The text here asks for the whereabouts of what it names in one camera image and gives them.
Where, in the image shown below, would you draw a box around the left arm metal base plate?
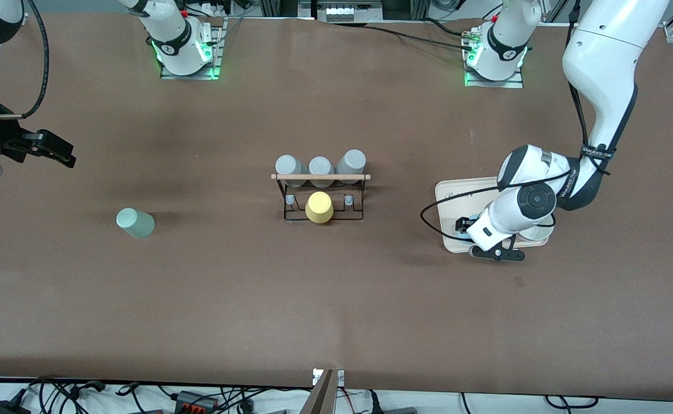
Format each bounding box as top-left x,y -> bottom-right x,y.
464,28 -> 525,89

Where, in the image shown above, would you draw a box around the white marker tag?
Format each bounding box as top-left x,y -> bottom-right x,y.
313,369 -> 346,386

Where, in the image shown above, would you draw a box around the yellow plastic cup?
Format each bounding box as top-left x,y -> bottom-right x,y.
305,191 -> 335,225

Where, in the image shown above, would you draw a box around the wooden post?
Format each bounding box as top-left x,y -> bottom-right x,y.
301,369 -> 337,414

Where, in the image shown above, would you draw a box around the black cable across table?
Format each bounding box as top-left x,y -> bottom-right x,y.
324,20 -> 470,50

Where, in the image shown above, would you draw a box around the grey plastic cup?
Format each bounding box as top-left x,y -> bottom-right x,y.
309,156 -> 334,188
275,154 -> 308,188
335,149 -> 367,185

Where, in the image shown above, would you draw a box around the white power strip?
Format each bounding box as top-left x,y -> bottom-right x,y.
316,0 -> 384,22

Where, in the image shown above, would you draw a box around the black wire cup rack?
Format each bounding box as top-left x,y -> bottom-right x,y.
271,171 -> 371,223

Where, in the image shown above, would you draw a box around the white bowl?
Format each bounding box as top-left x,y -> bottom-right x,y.
517,223 -> 556,242

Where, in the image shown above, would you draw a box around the grey box orange connectors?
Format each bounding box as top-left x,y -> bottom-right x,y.
174,390 -> 220,412

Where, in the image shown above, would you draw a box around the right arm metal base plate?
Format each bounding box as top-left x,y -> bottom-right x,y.
159,16 -> 226,81

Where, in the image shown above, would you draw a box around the aluminium frame profile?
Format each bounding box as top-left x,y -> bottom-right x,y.
259,0 -> 315,19

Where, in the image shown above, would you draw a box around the tangled black cables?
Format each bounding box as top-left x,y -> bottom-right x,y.
0,376 -> 314,414

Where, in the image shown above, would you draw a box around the cream rectangular tray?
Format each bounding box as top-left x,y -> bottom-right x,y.
434,177 -> 551,254

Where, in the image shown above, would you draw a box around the pale green plastic cup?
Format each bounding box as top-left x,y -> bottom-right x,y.
116,208 -> 156,239

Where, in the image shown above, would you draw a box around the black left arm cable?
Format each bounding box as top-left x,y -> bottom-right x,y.
420,0 -> 614,240

